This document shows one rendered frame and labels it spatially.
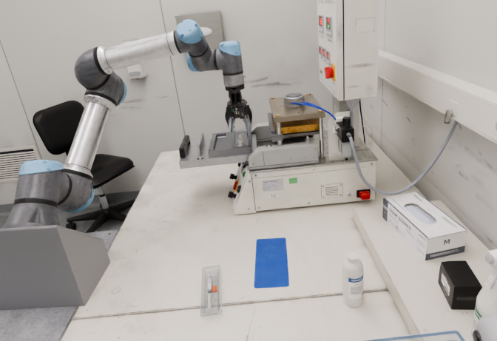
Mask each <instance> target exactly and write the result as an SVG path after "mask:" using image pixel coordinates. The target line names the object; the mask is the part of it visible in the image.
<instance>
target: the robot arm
mask: <svg viewBox="0 0 497 341"><path fill-rule="evenodd" d="M186 52H187V53H188V54H187V58H186V60H187V64H188V67H189V69H190V70H191V71H192V72H203V71H211V70H222V71H223V82H224V85H225V88H226V91H229V99H230V101H228V102H227V107H226V114H225V118H226V122H227V124H228V128H229V132H230V135H231V136H232V138H233V139H234V123H235V118H240V119H243V122H244V123H245V124H246V129H247V135H248V136H249V137H250V134H251V121H252V112H251V109H250V107H249V105H246V104H247V101H246V100H245V99H243V98H242V95H241V90H243V89H244V88H245V86H244V83H245V82H244V78H245V77H246V75H244V74H243V62H242V53H241V49H240V43H239V42H238V41H224V42H221V43H220V44H219V48H217V49H210V47H209V45H208V43H207V41H206V39H205V37H204V35H203V31H202V30H201V29H200V28H199V26H198V24H197V22H195V21H193V20H191V19H187V20H184V21H182V22H181V23H179V25H178V26H177V29H176V30H174V31H171V32H167V33H162V34H159V35H156V36H151V37H148V38H142V39H139V40H136V41H131V42H127V43H124V44H119V45H115V46H112V47H107V48H105V47H103V46H100V47H94V48H92V49H89V50H87V51H86V52H84V53H82V54H81V55H80V56H79V57H78V59H77V61H76V63H75V67H74V73H75V77H76V79H77V80H78V82H79V83H80V84H81V85H82V86H83V87H85V88H86V92H85V94H84V100H85V102H86V106H85V107H84V111H83V114H82V116H81V120H80V122H79V125H78V128H77V131H76V133H75V137H74V139H73V142H72V145H71V147H70V151H69V154H68V156H67V159H66V162H65V164H64V165H63V164H62V163H60V162H58V161H49V160H33V161H26V162H24V163H23V164H22V165H21V168H20V172H19V174H18V183H17V187H16V195H15V199H14V204H13V209H12V211H11V213H10V215H9V217H8V219H7V221H6V223H5V225H3V226H2V229H9V228H21V227H31V226H52V225H58V226H60V224H59V220H58V214H57V209H60V210H61V211H63V212H71V213H76V212H81V211H83V210H84V209H86V208H87V207H88V206H89V205H90V204H91V202H92V200H93V198H94V195H95V192H94V189H93V187H92V185H91V182H92V179H93V176H92V174H91V172H90V170H91V168H92V164H93V161H94V159H95V155H96V152H97V150H98V146H99V143H100V141H101V137H102V135H103V132H104V127H105V125H106V122H107V118H108V116H109V112H110V111H112V110H114V109H115V108H116V106H118V105H120V103H121V102H123V101H124V99H125V97H126V93H127V89H126V85H125V83H124V82H123V80H122V78H121V77H120V76H119V75H117V74H116V73H115V72H114V71H113V70H116V69H120V68H123V67H129V66H132V65H136V64H141V63H144V62H148V61H153V60H156V59H159V58H165V57H168V56H172V55H177V54H181V53H186Z"/></svg>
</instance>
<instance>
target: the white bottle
mask: <svg viewBox="0 0 497 341"><path fill-rule="evenodd" d="M363 276H364V273H363V264H362V261H361V260H360V259H359V255H358V254H357V253H354V252H351V253H348V255H347V258H346V259H345V261H344V263H343V265H342V282H343V301H344V303H345V304H346V305H348V306H350V307H353V308H356V307H359V306H360V305H362V303H363Z"/></svg>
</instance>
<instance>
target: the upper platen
mask: <svg viewBox="0 0 497 341"><path fill-rule="evenodd" d="M280 126H281V133H282V134H283V138H288V137H296V136H303V135H317V134H319V120H318V118H313V119H306V120H299V121H286V122H280Z"/></svg>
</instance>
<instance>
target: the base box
mask: <svg viewBox="0 0 497 341"><path fill-rule="evenodd" d="M359 166H360V169H361V172H362V174H363V176H364V178H365V179H366V181H367V182H368V183H369V184H370V185H372V186H373V187H374V188H376V161H368V162H361V163H359ZM361 200H375V191H373V190H372V189H370V188H369V187H367V186H366V185H365V184H364V182H363V181H362V179H361V177H360V176H359V173H358V170H357V167H356V163H347V164H339V165H331V166H318V167H310V168H302V169H288V170H280V171H273V172H259V173H251V174H249V166H248V174H247V177H246V180H245V183H244V184H243V188H242V190H241V193H240V196H239V198H238V200H237V204H236V206H235V208H234V211H233V215H241V214H249V213H257V211H263V210H271V209H285V208H293V207H301V206H316V205H323V204H331V203H346V202H354V201H361Z"/></svg>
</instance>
